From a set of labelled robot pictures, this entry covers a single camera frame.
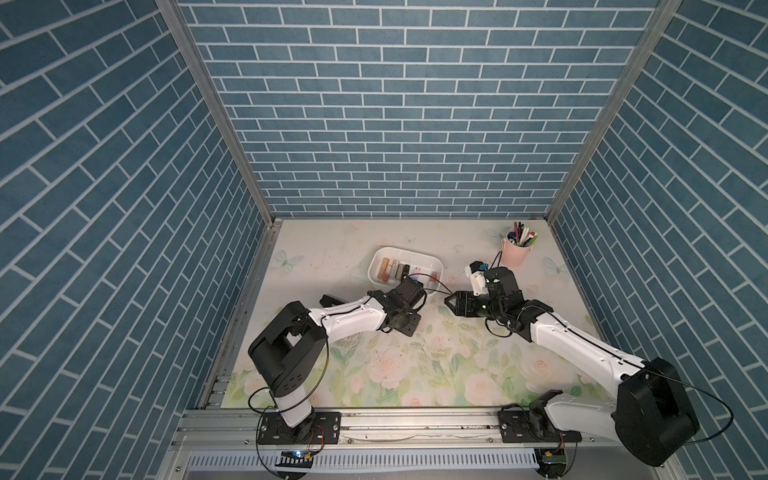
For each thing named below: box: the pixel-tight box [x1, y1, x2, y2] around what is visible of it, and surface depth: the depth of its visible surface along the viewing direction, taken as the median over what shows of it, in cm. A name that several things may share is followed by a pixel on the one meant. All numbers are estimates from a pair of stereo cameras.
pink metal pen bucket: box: [501, 238, 533, 268], surface depth 104 cm
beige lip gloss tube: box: [377, 258, 389, 280], surface depth 107 cm
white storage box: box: [367, 246, 444, 293], surface depth 107 cm
